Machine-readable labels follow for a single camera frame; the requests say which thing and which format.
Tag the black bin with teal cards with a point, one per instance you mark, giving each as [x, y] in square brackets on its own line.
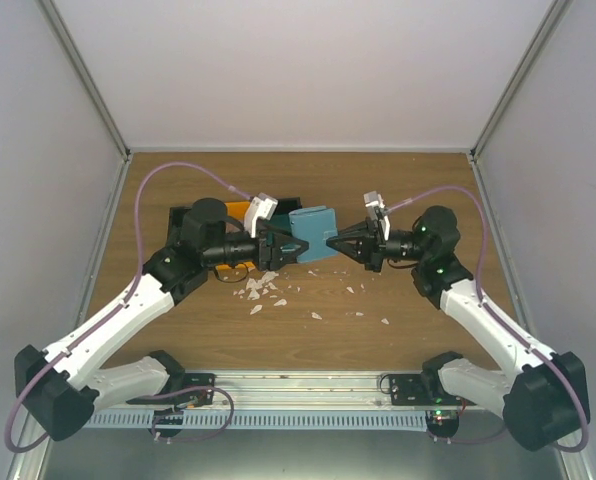
[288, 205]

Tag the yellow bin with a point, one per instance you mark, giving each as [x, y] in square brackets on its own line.
[238, 210]

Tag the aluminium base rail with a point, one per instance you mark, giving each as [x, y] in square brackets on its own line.
[314, 390]

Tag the teal card stack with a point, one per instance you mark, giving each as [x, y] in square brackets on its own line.
[281, 222]

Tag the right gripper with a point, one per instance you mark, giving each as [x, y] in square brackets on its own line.
[368, 251]

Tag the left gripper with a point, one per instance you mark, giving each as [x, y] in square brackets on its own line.
[269, 255]

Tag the left aluminium frame post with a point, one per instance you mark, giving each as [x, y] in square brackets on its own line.
[67, 43]

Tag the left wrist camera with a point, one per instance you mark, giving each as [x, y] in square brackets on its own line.
[261, 207]

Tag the aluminium frame post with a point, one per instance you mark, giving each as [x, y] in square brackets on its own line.
[67, 43]
[549, 23]

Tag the blue leather card holder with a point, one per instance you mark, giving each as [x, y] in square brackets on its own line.
[315, 225]

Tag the white perforated cable duct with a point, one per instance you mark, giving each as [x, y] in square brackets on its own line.
[264, 420]

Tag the right aluminium frame post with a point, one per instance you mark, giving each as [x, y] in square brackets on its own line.
[549, 23]

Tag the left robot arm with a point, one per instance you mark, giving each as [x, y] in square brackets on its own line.
[64, 384]

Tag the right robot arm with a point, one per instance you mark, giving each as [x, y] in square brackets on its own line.
[540, 395]

